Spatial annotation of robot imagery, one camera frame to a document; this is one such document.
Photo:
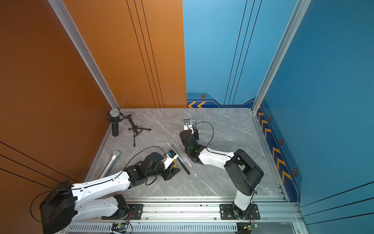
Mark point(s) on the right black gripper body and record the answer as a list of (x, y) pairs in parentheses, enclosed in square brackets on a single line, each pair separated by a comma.
[(196, 134)]

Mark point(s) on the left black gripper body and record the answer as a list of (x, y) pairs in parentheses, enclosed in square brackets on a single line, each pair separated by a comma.
[(168, 174)]

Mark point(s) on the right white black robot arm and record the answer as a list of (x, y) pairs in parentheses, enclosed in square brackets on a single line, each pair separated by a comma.
[(243, 171)]

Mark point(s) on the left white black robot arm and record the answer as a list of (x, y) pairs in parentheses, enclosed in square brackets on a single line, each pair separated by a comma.
[(68, 203)]

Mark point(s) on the black toothbrush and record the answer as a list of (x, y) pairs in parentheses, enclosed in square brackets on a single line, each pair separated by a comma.
[(183, 166)]

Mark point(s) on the light blue toothbrush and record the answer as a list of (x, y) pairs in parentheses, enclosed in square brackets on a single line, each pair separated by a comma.
[(177, 151)]

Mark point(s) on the pink toothbrush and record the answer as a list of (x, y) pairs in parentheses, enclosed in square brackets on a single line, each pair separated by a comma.
[(186, 159)]

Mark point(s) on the black mini tripod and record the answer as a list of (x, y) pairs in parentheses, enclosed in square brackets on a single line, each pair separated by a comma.
[(135, 128)]

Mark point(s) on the silver metal cylinder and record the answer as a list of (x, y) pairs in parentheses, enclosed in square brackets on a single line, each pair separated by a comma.
[(112, 160)]

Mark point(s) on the left green circuit board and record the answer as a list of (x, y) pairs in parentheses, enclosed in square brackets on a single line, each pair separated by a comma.
[(120, 228)]

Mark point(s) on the green circuit board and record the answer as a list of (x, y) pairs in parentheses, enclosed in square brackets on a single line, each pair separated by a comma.
[(120, 228), (248, 229)]

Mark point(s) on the right green circuit board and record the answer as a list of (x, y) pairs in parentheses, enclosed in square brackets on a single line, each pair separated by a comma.
[(248, 229)]

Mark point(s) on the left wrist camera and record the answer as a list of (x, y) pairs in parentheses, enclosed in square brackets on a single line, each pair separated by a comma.
[(169, 159)]

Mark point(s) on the aluminium rail frame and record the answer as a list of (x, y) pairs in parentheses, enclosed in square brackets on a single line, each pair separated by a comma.
[(180, 216)]

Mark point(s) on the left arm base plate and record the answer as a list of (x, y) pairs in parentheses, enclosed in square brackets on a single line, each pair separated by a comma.
[(132, 212)]

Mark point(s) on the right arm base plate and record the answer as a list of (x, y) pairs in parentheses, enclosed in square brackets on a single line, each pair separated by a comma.
[(232, 212)]

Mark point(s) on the black microphone with mount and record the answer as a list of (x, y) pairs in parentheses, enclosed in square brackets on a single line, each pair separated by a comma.
[(114, 117)]

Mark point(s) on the right aluminium corner post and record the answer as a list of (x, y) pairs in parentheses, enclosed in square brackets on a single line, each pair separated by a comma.
[(288, 35)]

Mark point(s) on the aluminium corner post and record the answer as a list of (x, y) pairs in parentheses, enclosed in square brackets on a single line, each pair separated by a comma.
[(70, 27), (288, 35)]

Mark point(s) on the left aluminium corner post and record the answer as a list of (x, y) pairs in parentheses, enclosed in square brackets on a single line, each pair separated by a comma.
[(70, 27)]

